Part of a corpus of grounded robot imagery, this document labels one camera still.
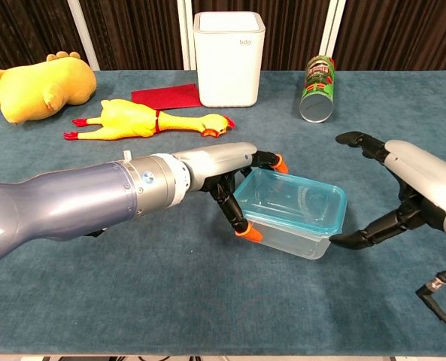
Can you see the dark slatted partition screen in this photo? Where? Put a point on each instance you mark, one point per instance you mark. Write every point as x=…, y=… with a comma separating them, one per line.
x=132, y=34

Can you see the white square bin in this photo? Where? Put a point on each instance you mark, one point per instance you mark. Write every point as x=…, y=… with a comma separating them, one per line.
x=228, y=64

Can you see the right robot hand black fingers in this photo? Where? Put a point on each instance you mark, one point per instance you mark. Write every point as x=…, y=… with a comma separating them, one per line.
x=429, y=176

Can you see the clear plastic container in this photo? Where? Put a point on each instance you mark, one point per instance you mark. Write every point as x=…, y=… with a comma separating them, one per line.
x=294, y=242

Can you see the red cloth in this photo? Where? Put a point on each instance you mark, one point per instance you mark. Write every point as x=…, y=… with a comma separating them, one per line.
x=166, y=97

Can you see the yellow plush toy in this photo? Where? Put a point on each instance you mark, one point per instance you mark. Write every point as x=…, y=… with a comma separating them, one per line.
x=38, y=90

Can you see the yellow rubber chicken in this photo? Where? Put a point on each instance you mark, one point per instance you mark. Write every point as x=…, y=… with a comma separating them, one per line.
x=132, y=120

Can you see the green Pringles can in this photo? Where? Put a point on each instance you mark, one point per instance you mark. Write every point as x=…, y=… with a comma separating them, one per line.
x=318, y=90

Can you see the teal felt table cloth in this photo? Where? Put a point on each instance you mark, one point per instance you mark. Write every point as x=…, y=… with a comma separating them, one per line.
x=207, y=301

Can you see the blue container lid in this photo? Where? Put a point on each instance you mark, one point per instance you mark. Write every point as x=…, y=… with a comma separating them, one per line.
x=331, y=222

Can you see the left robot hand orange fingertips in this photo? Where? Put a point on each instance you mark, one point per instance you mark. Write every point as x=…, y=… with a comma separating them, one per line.
x=215, y=161

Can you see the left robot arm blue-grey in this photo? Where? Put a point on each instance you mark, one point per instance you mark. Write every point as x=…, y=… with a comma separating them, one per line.
x=68, y=203

